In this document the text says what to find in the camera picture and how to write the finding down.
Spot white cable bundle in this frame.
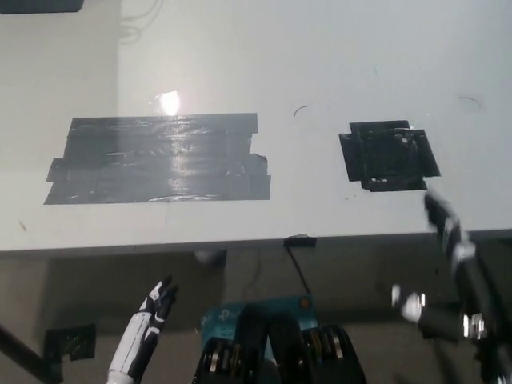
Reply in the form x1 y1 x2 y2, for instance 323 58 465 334
118 0 166 45

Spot black diagonal bar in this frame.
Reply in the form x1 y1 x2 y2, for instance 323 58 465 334
0 322 66 384

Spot black floor tape mark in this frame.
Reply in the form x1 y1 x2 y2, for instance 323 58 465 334
43 322 98 362

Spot black robot torso blocks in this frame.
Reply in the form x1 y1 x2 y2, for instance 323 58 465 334
194 303 367 384

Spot large grey duct tape patch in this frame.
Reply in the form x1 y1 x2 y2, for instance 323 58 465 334
42 113 273 206

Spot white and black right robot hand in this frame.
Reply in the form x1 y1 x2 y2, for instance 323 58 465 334
390 189 512 346

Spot dark rectangular object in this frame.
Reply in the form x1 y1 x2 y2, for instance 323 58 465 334
0 0 86 15

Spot teal router box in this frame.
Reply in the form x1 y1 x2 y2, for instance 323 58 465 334
199 294 321 361

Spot small black table-edge clip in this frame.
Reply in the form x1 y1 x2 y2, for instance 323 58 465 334
282 235 318 247

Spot thin black cable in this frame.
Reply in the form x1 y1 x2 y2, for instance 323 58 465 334
287 244 312 298

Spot black tape square marker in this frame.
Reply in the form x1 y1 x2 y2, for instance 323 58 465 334
338 118 442 194

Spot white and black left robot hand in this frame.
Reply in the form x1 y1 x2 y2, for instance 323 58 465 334
106 274 180 384

